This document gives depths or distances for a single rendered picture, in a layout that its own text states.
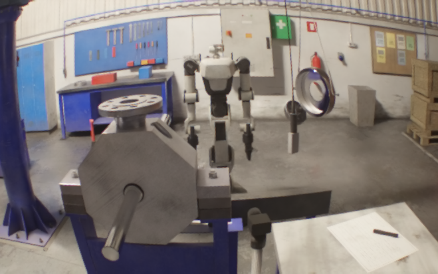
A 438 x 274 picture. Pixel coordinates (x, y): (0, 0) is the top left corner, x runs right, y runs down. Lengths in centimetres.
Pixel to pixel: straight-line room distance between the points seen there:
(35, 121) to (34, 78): 82
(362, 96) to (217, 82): 375
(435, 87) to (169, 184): 507
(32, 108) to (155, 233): 581
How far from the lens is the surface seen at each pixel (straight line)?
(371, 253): 151
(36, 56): 705
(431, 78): 595
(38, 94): 710
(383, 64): 730
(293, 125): 241
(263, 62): 638
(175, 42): 671
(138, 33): 677
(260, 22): 635
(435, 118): 610
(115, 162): 153
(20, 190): 349
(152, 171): 151
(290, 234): 164
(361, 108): 663
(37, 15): 773
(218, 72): 326
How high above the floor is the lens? 171
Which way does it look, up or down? 17 degrees down
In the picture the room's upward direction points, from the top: 3 degrees counter-clockwise
